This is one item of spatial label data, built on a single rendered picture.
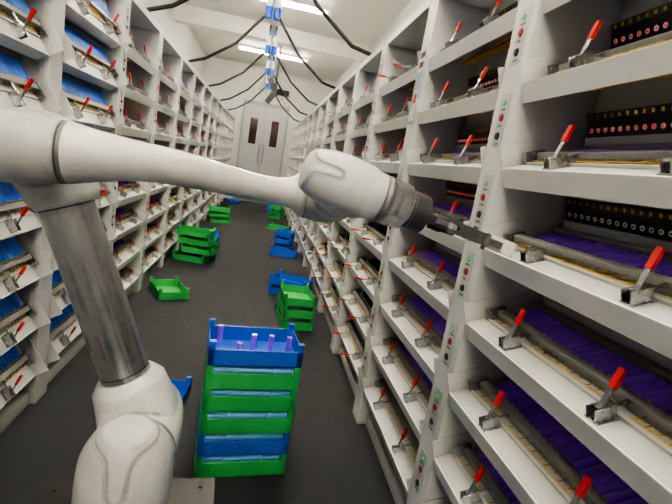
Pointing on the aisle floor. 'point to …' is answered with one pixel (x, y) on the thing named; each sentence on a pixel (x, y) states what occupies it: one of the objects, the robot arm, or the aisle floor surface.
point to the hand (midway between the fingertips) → (495, 243)
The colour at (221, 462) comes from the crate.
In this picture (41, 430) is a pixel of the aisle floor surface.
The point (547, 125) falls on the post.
